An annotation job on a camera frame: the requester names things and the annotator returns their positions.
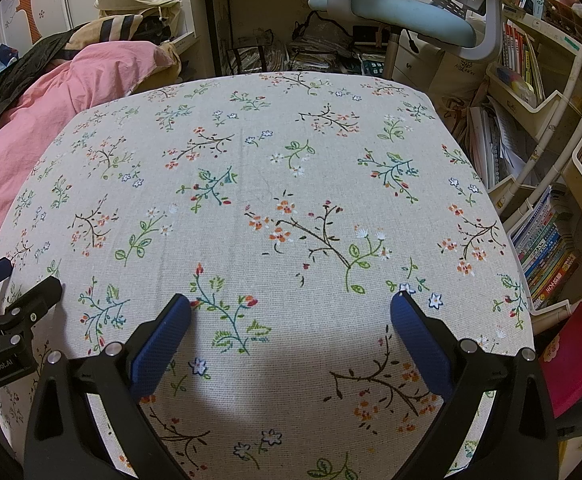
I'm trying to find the black jacket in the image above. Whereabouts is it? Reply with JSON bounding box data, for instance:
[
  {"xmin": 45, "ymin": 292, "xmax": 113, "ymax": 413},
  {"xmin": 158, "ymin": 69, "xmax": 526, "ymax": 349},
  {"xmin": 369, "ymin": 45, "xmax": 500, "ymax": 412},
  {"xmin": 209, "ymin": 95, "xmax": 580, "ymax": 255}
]
[{"xmin": 0, "ymin": 30, "xmax": 79, "ymax": 141}]

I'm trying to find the row of upright books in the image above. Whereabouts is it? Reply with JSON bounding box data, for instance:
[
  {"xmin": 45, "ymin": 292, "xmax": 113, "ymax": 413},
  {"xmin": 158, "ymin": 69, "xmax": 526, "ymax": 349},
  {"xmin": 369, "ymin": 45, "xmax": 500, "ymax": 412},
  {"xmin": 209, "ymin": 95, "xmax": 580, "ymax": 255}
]
[{"xmin": 501, "ymin": 20, "xmax": 546, "ymax": 93}]

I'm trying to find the blue grey desk chair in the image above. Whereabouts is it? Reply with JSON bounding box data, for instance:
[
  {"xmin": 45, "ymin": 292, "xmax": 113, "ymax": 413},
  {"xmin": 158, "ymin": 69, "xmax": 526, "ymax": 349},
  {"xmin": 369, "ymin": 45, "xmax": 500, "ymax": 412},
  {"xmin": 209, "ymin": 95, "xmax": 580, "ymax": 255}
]
[{"xmin": 308, "ymin": 0, "xmax": 522, "ymax": 81}]

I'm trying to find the clear storage bag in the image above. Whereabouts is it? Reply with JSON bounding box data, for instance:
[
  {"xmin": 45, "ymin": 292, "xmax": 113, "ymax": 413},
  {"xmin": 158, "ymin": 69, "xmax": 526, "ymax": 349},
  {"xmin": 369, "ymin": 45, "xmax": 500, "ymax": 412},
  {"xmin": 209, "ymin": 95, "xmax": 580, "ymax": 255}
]
[
  {"xmin": 226, "ymin": 40, "xmax": 292, "ymax": 78},
  {"xmin": 288, "ymin": 22, "xmax": 386, "ymax": 78}
]

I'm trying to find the beige tote bag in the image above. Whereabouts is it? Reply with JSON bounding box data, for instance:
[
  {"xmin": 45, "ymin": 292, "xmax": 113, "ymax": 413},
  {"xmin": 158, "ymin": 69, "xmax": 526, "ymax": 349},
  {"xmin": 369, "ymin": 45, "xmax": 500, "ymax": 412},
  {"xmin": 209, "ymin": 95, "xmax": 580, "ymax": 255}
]
[{"xmin": 433, "ymin": 57, "xmax": 489, "ymax": 133}]

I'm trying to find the stack of colourful books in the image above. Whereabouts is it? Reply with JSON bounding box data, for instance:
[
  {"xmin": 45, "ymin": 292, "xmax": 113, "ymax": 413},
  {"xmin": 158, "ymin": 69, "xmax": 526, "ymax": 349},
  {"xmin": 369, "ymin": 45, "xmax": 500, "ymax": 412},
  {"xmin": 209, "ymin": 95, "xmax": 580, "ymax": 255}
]
[{"xmin": 511, "ymin": 185, "xmax": 582, "ymax": 311}]

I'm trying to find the floral tablecloth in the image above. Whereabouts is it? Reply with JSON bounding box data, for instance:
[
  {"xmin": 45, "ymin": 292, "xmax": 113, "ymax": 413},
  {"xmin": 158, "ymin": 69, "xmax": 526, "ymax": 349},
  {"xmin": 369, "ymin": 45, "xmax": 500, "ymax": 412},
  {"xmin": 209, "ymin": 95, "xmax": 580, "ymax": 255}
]
[{"xmin": 0, "ymin": 71, "xmax": 536, "ymax": 480}]

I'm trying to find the stack of papers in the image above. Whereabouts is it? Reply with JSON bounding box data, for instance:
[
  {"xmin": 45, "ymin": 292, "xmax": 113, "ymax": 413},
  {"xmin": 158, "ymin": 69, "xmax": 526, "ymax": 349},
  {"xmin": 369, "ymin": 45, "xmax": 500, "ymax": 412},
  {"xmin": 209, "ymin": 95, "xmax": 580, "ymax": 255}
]
[{"xmin": 468, "ymin": 95, "xmax": 526, "ymax": 186}]

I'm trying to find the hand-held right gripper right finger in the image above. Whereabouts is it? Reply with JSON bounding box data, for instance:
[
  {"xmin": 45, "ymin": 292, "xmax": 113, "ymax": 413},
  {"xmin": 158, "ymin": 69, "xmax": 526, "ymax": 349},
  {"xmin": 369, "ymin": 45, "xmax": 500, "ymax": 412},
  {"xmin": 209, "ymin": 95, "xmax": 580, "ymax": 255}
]
[{"xmin": 390, "ymin": 291, "xmax": 558, "ymax": 480}]

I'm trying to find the pink blanket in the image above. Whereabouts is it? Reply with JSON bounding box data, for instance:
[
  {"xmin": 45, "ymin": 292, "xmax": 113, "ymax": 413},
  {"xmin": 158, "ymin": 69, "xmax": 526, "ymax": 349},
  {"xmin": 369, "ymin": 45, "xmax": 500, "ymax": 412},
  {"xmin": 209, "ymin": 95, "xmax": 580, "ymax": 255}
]
[{"xmin": 0, "ymin": 40, "xmax": 182, "ymax": 281}]

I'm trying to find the pink bag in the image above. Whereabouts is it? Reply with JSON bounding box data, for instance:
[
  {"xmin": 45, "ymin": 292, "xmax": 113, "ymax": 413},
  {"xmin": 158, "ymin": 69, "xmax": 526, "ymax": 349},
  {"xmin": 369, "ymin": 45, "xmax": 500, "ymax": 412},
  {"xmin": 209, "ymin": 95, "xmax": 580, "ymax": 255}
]
[{"xmin": 538, "ymin": 282, "xmax": 582, "ymax": 418}]

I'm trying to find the beige canvas bag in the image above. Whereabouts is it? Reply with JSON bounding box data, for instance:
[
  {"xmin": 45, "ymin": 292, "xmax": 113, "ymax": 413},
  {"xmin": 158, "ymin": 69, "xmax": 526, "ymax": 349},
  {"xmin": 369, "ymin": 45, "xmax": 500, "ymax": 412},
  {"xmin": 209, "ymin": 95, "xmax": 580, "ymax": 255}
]
[{"xmin": 93, "ymin": 0, "xmax": 182, "ymax": 23}]

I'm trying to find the beige dark striped pillow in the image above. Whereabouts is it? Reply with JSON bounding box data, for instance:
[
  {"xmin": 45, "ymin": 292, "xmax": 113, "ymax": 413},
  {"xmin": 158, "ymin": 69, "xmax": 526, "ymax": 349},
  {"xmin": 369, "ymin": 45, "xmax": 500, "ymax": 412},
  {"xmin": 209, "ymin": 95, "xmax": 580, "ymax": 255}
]
[{"xmin": 68, "ymin": 14, "xmax": 172, "ymax": 43}]

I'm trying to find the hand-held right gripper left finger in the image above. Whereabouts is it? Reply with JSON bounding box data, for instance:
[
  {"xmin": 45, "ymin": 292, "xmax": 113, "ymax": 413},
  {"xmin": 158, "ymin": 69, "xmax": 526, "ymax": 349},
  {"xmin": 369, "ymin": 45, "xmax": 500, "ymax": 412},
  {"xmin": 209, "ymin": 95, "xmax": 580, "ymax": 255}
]
[{"xmin": 23, "ymin": 294, "xmax": 194, "ymax": 480}]

